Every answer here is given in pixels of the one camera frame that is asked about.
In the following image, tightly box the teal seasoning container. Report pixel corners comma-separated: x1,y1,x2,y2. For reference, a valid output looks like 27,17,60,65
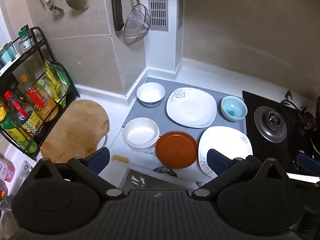
0,41,17,67

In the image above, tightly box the grey vent grille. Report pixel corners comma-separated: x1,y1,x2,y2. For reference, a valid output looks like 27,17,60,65
147,0,168,32

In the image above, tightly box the wooden cutting board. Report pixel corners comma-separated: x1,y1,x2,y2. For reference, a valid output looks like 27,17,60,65
40,99,110,164

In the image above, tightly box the black pot support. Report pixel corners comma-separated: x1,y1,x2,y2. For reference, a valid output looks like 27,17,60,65
280,90,320,154

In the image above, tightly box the white butterfly print cloth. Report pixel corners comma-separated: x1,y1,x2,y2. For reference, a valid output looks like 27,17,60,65
110,127,213,183

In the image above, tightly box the black gas stove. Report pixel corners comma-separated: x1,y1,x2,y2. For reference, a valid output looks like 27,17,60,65
242,90,320,178

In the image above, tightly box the steel mesh strainer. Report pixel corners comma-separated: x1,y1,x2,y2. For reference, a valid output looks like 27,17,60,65
124,0,151,44

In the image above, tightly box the steel sink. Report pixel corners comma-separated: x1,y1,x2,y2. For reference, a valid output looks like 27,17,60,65
7,160,34,200

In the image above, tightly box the green snack packet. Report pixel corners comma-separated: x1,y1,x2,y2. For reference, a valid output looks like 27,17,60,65
56,64,72,88

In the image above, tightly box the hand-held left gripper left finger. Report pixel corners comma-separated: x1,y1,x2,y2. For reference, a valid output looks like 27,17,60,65
32,147,125,199

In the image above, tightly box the steel stove burner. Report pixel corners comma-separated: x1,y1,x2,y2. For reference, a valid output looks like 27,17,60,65
254,106,288,143

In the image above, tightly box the small wooden handle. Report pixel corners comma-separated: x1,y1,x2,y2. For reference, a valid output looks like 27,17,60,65
112,154,130,164

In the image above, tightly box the green cap spice jar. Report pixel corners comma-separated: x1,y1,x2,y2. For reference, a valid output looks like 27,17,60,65
19,26,34,52

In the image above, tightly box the white bowl with blue pattern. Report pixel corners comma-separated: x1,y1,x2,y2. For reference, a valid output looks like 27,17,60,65
136,82,166,108

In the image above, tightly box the grey mat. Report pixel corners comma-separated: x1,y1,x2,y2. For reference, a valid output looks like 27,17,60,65
122,77,247,150

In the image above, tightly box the plain white round bowl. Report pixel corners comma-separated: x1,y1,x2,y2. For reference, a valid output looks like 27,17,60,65
123,117,160,149

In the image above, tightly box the white square floral plate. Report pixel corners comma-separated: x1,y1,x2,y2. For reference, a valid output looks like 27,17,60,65
198,126,253,179
166,87,217,128

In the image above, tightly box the blue swirl bowl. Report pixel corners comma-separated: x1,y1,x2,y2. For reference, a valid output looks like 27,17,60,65
220,96,248,122

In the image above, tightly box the red packet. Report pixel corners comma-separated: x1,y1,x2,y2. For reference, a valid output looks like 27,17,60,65
0,156,14,183

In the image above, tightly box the kitchen cleaver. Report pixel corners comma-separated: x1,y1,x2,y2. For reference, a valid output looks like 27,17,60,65
111,0,127,32

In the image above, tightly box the yellow cap oil bottle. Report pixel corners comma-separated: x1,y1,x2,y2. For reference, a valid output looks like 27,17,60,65
19,74,59,122

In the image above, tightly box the red cap sauce bottle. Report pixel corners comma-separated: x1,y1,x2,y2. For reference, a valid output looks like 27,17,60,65
4,90,43,136

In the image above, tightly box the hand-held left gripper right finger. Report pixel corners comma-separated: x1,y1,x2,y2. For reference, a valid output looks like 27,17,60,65
191,149,288,198

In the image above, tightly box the yellow snack packet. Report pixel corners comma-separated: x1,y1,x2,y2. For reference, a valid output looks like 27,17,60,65
44,60,67,106

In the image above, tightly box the green bottle with yellow cap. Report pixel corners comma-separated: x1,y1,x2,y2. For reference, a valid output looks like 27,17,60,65
0,106,38,153

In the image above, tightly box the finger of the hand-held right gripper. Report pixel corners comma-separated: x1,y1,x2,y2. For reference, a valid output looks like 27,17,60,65
295,153,320,177

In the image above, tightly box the brown round plate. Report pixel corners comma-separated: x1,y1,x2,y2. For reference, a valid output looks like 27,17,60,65
155,131,199,169

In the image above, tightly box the black metal rack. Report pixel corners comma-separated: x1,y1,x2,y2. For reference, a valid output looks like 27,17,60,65
0,26,80,161

